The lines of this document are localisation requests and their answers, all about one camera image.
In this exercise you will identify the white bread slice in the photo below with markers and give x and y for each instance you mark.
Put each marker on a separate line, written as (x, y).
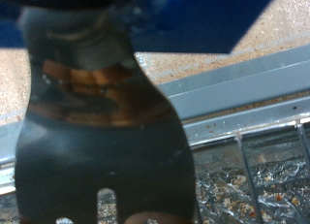
(155, 219)

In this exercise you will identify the silver toaster oven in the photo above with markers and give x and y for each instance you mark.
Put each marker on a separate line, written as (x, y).
(245, 119)

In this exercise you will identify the foil lined crumb tray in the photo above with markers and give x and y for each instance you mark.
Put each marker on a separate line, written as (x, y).
(277, 185)

